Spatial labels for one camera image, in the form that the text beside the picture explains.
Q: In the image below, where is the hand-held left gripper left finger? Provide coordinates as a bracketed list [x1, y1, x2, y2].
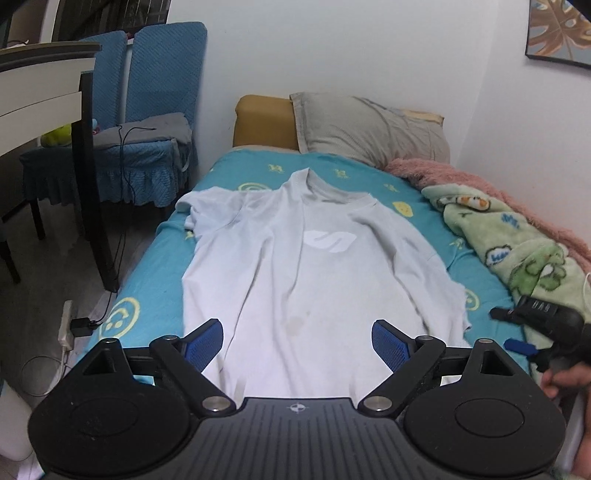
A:
[69, 318, 236, 418]

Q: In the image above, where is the white desk with black legs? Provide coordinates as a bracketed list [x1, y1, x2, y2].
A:
[0, 41, 118, 294]

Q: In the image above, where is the blue covered chair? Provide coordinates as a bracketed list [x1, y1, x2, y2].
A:
[92, 22, 208, 209]
[19, 30, 129, 241]

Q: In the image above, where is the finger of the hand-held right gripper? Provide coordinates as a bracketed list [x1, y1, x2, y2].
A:
[504, 339, 540, 360]
[489, 307, 525, 325]

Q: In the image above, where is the grey cloth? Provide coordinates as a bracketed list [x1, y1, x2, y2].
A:
[93, 113, 193, 154]

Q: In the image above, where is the person's right hand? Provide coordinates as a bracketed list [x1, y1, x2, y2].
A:
[540, 362, 591, 402]

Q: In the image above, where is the green plush toy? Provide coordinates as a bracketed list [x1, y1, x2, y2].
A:
[41, 123, 75, 147]

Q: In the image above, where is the white cable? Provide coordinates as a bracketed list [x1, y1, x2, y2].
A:
[20, 345, 71, 398]

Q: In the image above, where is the green printed blanket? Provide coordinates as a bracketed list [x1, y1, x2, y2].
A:
[421, 184, 591, 315]

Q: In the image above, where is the bed with teal printed sheet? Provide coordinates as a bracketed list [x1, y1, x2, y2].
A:
[85, 145, 591, 400]

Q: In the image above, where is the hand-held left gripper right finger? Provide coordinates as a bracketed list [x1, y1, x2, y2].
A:
[358, 319, 529, 418]

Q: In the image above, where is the yellow cushion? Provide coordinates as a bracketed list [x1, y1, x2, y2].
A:
[232, 95, 301, 152]

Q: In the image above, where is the black cable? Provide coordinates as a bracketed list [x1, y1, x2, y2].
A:
[89, 124, 158, 329]

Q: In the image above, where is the white power strip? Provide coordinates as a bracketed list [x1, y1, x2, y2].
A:
[57, 300, 75, 350]

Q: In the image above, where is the leaf print wall picture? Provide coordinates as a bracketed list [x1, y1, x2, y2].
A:
[525, 0, 591, 70]

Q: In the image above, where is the window grille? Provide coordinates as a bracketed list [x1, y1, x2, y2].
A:
[50, 0, 172, 43]

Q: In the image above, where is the grey pillow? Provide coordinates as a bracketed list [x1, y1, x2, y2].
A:
[290, 91, 451, 168]

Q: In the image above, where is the pink fuzzy blanket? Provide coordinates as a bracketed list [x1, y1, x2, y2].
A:
[385, 158, 591, 273]

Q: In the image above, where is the person's right forearm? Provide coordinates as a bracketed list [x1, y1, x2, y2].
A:
[573, 398, 591, 472]

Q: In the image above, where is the white t-shirt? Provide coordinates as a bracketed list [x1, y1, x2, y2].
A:
[174, 168, 472, 400]

